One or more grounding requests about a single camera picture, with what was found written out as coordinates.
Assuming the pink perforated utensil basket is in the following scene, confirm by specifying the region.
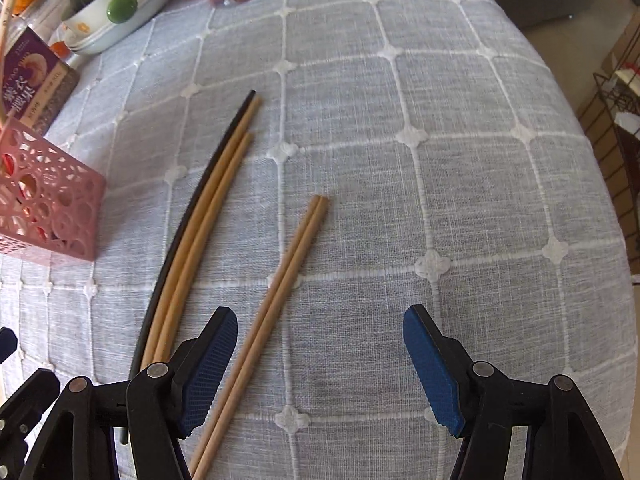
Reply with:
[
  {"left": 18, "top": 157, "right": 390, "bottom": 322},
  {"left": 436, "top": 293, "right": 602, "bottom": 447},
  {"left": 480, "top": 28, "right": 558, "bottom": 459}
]
[{"left": 1, "top": 117, "right": 106, "bottom": 264}]

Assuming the clear jar purple label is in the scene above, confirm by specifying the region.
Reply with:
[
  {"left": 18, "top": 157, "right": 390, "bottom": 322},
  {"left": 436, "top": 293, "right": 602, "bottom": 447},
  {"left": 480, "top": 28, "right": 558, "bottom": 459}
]
[{"left": 1, "top": 18, "right": 79, "bottom": 136}]

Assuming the long wooden chopstick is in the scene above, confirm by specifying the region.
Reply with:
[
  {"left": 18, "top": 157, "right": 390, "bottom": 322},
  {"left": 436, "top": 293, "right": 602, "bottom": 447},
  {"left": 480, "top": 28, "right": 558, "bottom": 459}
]
[{"left": 191, "top": 196, "right": 331, "bottom": 480}]

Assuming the white ceramic bowl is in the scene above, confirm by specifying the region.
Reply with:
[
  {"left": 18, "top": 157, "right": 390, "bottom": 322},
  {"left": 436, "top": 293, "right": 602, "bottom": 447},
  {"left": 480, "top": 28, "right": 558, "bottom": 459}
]
[{"left": 62, "top": 0, "right": 169, "bottom": 55}]

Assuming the black chopstick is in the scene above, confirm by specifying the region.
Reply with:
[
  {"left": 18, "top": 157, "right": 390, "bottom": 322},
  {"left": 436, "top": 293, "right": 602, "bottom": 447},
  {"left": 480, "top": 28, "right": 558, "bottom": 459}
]
[{"left": 117, "top": 89, "right": 257, "bottom": 446}]

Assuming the black wire rack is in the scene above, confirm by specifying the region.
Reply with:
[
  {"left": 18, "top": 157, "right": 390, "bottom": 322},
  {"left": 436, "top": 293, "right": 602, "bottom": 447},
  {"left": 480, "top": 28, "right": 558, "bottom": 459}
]
[{"left": 577, "top": 64, "right": 639, "bottom": 274}]

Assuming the grey checked tablecloth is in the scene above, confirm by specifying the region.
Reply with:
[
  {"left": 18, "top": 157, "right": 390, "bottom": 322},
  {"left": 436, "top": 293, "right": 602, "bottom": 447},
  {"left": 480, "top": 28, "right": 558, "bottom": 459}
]
[{"left": 1, "top": 0, "right": 638, "bottom": 479}]

